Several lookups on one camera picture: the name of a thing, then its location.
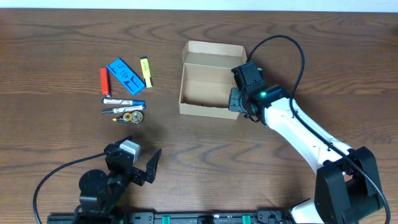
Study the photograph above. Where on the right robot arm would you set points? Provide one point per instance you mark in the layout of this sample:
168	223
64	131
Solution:
347	186

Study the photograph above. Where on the blue whiteboard marker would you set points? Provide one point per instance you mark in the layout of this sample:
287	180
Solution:
109	101

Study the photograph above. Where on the orange stapler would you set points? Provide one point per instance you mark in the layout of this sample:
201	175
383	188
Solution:
105	87

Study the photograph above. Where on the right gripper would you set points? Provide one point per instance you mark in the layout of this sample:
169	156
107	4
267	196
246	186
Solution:
233	104

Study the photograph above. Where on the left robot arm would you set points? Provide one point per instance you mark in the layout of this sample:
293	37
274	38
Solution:
101	192

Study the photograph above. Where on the black whiteboard marker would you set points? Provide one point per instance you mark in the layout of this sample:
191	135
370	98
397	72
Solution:
123	109

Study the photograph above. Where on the blue whiteboard duster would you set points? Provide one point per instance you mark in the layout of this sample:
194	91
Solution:
126	76

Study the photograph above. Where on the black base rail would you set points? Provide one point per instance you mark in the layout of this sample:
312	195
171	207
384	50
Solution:
259	217

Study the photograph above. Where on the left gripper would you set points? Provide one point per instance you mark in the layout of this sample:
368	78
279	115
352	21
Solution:
138	177

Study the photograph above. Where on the brown cardboard box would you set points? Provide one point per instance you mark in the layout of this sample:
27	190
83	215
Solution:
207	79

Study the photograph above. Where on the yellow highlighter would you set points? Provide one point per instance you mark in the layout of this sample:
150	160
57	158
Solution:
146	72

